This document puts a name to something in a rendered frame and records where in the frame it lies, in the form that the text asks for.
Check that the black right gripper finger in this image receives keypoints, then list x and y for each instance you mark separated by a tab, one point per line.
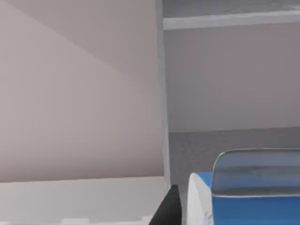
170	211

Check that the grey cabinet shelf board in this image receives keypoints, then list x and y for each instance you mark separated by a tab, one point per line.
225	21

